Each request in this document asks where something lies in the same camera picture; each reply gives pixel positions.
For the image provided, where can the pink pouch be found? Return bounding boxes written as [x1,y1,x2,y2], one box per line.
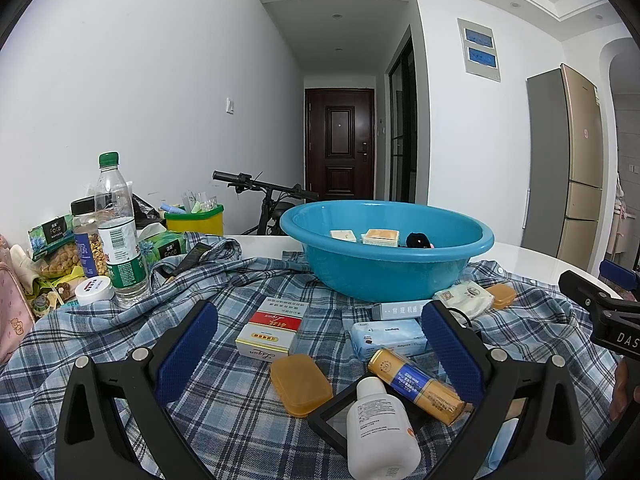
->
[0,234,37,366]

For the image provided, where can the blue plastic basin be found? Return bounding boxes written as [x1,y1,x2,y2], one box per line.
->
[280,200,495,303]

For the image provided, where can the green tissue pack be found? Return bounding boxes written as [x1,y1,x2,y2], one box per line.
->
[27,215,76,261]
[137,223,188,262]

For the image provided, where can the grey beige refrigerator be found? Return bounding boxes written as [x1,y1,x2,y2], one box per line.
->
[520,63,605,261]

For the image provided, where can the blue plaid shirt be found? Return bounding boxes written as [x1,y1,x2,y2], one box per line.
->
[0,235,623,480]

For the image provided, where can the white jar lid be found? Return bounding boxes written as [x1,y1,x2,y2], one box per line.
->
[75,276,116,307]

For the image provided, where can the yellow bin green rim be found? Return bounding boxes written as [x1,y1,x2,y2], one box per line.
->
[164,204,226,236]

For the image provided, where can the gold blue long box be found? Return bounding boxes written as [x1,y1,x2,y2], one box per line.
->
[367,347,474,428]

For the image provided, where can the white soft pouch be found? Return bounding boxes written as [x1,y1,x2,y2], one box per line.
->
[434,280,495,320]

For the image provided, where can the light blue wipes pack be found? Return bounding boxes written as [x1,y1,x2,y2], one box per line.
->
[350,319,430,361]

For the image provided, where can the white box red print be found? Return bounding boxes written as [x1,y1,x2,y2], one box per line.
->
[260,296,310,317]

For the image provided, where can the clear bag of nuts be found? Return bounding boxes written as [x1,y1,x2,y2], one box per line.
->
[40,247,83,279]

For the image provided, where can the white wall panel blue windows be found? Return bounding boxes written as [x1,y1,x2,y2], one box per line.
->
[457,17,502,81]

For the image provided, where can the person's right hand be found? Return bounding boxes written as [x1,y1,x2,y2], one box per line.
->
[610,360,640,421]

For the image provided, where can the white plastic bottle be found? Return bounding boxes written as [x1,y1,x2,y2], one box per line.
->
[346,376,422,480]

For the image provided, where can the black bicycle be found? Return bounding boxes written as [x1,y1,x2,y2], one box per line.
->
[212,170,321,237]

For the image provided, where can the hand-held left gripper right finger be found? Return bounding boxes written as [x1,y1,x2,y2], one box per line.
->
[421,301,586,480]

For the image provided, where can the brown entrance door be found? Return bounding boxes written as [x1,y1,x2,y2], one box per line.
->
[305,87,376,202]

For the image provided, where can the grey white long box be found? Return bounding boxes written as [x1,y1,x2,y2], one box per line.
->
[371,300,433,321]

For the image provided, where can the black framed glass door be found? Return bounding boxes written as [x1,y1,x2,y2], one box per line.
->
[387,25,418,204]

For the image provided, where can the black snack packet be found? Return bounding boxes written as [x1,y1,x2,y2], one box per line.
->
[131,192,166,226]

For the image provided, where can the black framed mirror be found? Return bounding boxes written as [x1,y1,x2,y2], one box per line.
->
[307,377,531,456]

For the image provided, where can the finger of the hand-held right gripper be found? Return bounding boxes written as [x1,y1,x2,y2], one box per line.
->
[599,260,640,291]
[557,270,626,311]

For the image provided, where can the small amber soap case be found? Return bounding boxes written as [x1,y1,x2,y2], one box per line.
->
[486,283,517,309]

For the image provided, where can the large amber soap case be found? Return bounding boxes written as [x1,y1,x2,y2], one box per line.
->
[270,353,334,418]

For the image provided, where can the white box orange face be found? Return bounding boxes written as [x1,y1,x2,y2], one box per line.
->
[361,228,401,247]

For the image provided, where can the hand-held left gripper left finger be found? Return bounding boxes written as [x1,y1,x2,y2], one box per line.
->
[54,300,220,480]

